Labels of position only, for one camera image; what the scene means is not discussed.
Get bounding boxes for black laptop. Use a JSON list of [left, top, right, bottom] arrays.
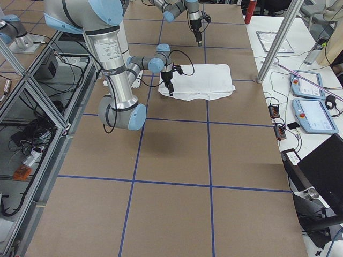
[[281, 133, 342, 215]]

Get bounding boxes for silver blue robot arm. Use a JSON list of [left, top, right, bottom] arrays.
[[149, 0, 203, 46], [44, 1, 171, 131]]

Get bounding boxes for blue teach pendant far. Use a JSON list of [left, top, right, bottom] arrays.
[[290, 70, 325, 100]]

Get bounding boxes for blue teach pendant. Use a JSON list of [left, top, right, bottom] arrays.
[[290, 70, 325, 100], [292, 98, 339, 134]]

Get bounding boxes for orange small device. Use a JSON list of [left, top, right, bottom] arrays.
[[13, 165, 32, 180]]

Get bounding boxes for white printed long-sleeve shirt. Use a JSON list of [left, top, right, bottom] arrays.
[[158, 64, 236, 101]]

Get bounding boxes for silver water bottle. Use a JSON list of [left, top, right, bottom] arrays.
[[304, 43, 323, 65]]

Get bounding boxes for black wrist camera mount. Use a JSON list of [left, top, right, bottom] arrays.
[[171, 64, 184, 75], [200, 11, 211, 24]]

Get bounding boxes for black framed document sheet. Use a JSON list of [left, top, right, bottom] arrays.
[[256, 31, 295, 54]]

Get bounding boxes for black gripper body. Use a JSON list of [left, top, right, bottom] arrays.
[[161, 71, 173, 85], [190, 19, 202, 33]]

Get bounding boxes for blue teach pendant near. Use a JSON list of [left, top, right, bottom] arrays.
[[292, 98, 339, 134]]

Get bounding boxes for red cylinder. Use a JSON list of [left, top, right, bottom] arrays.
[[244, 0, 257, 25]]

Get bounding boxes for long metal reaching stick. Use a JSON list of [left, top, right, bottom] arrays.
[[273, 62, 343, 102]]

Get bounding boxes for aluminium frame post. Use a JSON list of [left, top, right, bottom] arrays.
[[256, 0, 304, 84]]

